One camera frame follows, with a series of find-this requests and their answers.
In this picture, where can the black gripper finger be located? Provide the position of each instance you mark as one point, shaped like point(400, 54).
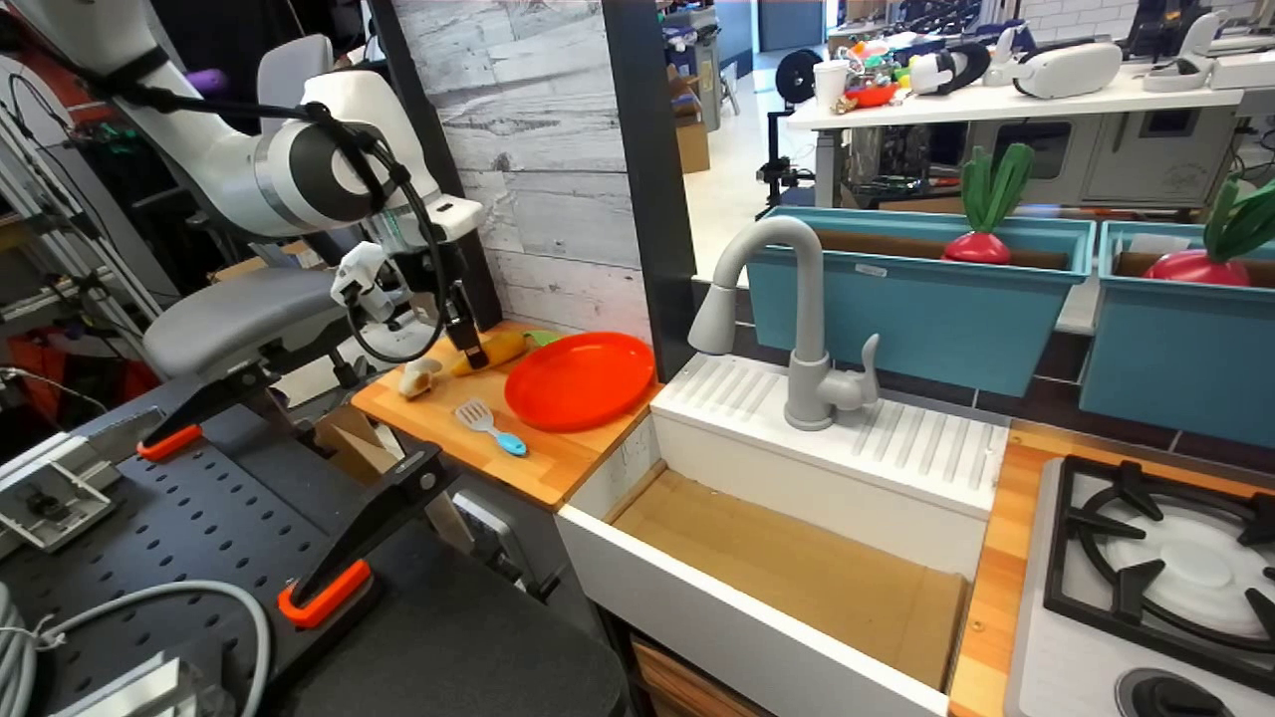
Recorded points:
point(460, 330)
point(477, 353)

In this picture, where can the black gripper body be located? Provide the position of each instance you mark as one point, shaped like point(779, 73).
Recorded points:
point(443, 273)

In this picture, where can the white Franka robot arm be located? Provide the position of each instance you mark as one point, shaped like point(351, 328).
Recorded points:
point(252, 172)

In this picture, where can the white garlic plushie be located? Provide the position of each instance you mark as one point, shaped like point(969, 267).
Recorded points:
point(420, 379)

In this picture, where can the orange round plate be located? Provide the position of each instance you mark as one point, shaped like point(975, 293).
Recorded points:
point(580, 379)

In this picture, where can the red radish plushie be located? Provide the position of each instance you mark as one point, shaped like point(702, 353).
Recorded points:
point(990, 206)
point(1230, 240)

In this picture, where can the wooden cutting board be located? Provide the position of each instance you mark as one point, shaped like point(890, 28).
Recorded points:
point(561, 460)

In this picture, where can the grey wood backdrop panel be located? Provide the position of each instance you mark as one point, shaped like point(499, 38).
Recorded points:
point(532, 143)

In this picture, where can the grey padded seat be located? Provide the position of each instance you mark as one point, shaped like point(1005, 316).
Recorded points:
point(241, 322)

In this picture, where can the grey toy faucet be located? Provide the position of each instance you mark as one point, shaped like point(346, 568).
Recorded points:
point(807, 330)

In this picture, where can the white toy sink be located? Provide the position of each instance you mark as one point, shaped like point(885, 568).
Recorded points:
point(797, 532)

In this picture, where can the blue planter bin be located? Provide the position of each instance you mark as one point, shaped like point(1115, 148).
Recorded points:
point(1180, 353)
point(918, 310)

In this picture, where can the white background table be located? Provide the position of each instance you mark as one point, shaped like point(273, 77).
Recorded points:
point(1010, 106)

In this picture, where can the white VR headset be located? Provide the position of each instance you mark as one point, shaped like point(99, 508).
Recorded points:
point(1071, 67)

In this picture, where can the toy gas stove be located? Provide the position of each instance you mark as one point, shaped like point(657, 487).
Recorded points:
point(1168, 581)

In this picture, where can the black vertical post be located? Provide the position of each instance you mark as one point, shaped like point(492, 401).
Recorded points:
point(651, 172)

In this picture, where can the metal bracket plate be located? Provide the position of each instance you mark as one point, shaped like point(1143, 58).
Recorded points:
point(46, 503)

